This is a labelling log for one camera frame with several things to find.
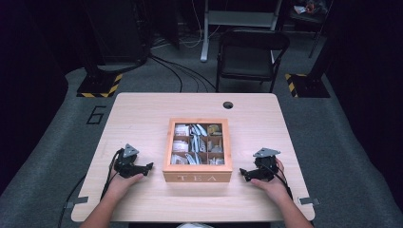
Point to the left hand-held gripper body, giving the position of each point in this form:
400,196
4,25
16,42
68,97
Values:
126,166

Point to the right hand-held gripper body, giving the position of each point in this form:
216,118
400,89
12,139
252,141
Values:
266,167

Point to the wooden tea box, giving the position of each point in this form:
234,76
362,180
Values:
198,176

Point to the pile of white tea sachets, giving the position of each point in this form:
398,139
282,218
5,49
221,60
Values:
196,144

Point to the person's left hand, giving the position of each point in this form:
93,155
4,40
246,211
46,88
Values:
120,186

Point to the person's right hand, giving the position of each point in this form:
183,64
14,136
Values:
275,188

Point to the red label white tea packet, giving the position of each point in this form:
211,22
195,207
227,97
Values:
182,129

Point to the grey tape strip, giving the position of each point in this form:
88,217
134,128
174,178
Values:
309,200
77,201

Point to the yellow tea packet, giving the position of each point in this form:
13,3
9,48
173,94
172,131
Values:
214,129

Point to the white object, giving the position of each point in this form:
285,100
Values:
194,225

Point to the black stand with striped base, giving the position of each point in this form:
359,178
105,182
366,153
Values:
309,85
98,84

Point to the black folding chair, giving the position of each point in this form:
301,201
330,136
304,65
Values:
247,60

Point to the black cabinet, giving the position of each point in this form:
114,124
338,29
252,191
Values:
117,31

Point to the dark shelf with clutter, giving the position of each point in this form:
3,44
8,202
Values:
309,12

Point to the white desk frame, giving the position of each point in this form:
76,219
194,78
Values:
236,18

